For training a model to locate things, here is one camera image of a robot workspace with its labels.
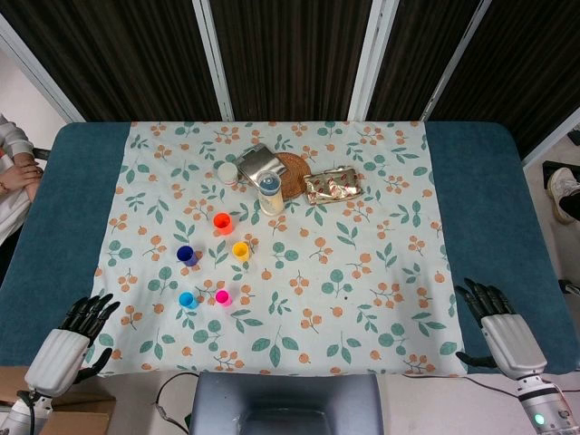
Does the round woven coaster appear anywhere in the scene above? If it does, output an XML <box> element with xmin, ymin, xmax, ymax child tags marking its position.
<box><xmin>271</xmin><ymin>152</ymin><xmax>313</xmax><ymax>197</ymax></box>

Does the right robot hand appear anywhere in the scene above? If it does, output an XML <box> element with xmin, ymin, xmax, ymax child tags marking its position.
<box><xmin>455</xmin><ymin>277</ymin><xmax>548</xmax><ymax>380</ymax></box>

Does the dark blue plastic cup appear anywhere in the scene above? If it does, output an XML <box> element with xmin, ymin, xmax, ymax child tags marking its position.
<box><xmin>176</xmin><ymin>245</ymin><xmax>199</xmax><ymax>267</ymax></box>

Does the thin black floor cable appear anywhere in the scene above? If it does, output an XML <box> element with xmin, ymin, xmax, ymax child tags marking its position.
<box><xmin>155</xmin><ymin>372</ymin><xmax>201</xmax><ymax>435</ymax></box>

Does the grey robot torso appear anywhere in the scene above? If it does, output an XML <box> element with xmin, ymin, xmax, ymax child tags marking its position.
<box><xmin>188</xmin><ymin>372</ymin><xmax>385</xmax><ymax>435</ymax></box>

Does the cardboard box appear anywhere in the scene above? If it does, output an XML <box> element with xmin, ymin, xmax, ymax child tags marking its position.
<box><xmin>0</xmin><ymin>365</ymin><xmax>117</xmax><ymax>435</ymax></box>

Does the teal table cover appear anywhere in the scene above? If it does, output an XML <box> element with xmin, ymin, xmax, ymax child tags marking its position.
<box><xmin>0</xmin><ymin>121</ymin><xmax>580</xmax><ymax>377</ymax></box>

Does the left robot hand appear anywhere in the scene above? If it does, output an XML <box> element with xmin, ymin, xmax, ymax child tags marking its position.
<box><xmin>24</xmin><ymin>293</ymin><xmax>121</xmax><ymax>398</ymax></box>

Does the small white jar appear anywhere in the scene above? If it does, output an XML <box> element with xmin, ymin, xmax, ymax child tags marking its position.
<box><xmin>217</xmin><ymin>161</ymin><xmax>240</xmax><ymax>185</ymax></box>

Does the floral print tablecloth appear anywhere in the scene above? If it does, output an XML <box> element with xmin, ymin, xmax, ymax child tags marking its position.
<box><xmin>88</xmin><ymin>120</ymin><xmax>470</xmax><ymax>377</ymax></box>

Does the white sneaker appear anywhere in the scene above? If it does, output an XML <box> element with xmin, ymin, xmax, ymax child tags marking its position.
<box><xmin>546</xmin><ymin>167</ymin><xmax>580</xmax><ymax>224</ymax></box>

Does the orange plastic cup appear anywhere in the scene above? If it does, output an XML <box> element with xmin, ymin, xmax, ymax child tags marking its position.
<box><xmin>212</xmin><ymin>212</ymin><xmax>234</xmax><ymax>236</ymax></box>

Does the person in white clothes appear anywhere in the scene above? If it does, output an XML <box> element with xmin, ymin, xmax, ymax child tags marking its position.
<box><xmin>0</xmin><ymin>112</ymin><xmax>45</xmax><ymax>248</ymax></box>

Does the beige bottle blue cap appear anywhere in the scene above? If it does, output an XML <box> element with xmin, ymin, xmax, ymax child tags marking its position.
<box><xmin>257</xmin><ymin>171</ymin><xmax>285</xmax><ymax>217</ymax></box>

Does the gold foil snack packet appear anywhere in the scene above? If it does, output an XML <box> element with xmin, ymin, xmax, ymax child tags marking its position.
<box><xmin>302</xmin><ymin>167</ymin><xmax>365</xmax><ymax>206</ymax></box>

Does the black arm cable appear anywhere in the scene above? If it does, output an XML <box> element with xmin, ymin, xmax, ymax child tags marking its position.
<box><xmin>17</xmin><ymin>388</ymin><xmax>43</xmax><ymax>435</ymax></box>

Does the dark screen panel white frame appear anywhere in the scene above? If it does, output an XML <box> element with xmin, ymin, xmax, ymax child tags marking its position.
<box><xmin>362</xmin><ymin>0</ymin><xmax>493</xmax><ymax>122</ymax></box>
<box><xmin>423</xmin><ymin>0</ymin><xmax>580</xmax><ymax>164</ymax></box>
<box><xmin>0</xmin><ymin>0</ymin><xmax>235</xmax><ymax>123</ymax></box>
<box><xmin>206</xmin><ymin>0</ymin><xmax>386</xmax><ymax>122</ymax></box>

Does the black trouser leg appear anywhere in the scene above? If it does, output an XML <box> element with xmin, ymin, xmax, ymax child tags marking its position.
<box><xmin>559</xmin><ymin>180</ymin><xmax>580</xmax><ymax>219</ymax></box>

